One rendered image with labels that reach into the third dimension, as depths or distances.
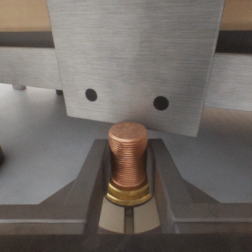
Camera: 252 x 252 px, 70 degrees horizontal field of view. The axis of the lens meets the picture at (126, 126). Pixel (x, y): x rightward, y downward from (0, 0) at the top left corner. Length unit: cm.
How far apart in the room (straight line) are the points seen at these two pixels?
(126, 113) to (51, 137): 26
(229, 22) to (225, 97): 8
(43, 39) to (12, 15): 5
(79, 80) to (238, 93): 14
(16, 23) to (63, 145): 20
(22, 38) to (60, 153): 19
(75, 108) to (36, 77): 11
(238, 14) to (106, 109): 16
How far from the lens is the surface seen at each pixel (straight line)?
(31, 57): 27
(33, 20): 31
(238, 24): 23
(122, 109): 15
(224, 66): 19
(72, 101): 17
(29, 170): 32
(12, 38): 35
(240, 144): 39
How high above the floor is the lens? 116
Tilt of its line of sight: 29 degrees up
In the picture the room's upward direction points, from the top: 179 degrees clockwise
